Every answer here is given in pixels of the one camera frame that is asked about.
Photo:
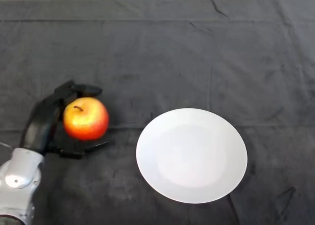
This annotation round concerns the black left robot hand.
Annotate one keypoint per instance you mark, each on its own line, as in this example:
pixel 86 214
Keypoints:
pixel 41 126

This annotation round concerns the red yellow apple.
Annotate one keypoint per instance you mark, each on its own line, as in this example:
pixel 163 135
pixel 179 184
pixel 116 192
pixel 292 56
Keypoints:
pixel 86 120

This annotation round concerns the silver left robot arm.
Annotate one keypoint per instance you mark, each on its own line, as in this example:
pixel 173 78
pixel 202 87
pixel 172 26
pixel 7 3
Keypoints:
pixel 18 183

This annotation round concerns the white round plate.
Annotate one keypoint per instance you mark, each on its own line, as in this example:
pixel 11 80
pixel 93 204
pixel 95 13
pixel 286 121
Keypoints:
pixel 192 156

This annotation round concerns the black table cloth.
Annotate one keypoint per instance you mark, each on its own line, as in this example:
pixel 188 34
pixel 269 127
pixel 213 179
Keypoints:
pixel 172 62

